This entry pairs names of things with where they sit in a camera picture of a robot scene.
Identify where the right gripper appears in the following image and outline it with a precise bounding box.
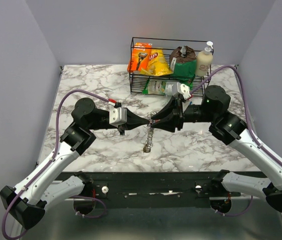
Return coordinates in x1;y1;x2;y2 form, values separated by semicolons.
151;94;216;134

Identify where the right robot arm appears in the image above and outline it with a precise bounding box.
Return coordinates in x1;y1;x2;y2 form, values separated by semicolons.
151;85;282;213

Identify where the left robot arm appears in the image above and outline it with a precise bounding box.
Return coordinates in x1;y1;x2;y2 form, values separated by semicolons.
0;97;149;230

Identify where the green white snack bag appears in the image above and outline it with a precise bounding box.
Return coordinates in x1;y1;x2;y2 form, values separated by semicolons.
142;79;193;97

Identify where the yellow chips bag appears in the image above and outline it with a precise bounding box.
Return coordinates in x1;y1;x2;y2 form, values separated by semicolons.
140;48;173;77

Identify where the brown and green bag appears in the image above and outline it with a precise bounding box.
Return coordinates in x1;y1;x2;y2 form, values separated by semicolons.
169;45;197;81

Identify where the orange razor box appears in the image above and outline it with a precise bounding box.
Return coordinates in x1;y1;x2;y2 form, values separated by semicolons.
127;42;152;73

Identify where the cream lotion pump bottle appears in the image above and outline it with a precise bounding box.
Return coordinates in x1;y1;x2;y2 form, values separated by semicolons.
195;41;213;77

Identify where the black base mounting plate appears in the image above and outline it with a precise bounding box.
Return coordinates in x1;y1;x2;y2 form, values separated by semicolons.
63;171;241;210

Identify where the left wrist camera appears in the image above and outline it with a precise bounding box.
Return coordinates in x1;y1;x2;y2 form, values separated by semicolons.
109;107;127;127

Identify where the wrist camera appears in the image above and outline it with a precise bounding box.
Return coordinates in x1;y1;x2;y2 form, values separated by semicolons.
109;107;127;127
172;82;192;100

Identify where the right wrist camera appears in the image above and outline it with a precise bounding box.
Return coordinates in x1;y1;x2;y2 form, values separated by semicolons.
172;82;192;100

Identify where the black wire rack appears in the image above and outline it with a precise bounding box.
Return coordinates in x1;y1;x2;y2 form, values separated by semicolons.
129;36;211;93

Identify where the aluminium rail frame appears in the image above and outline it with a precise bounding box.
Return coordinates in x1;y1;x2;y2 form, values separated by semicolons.
8;65;282;240

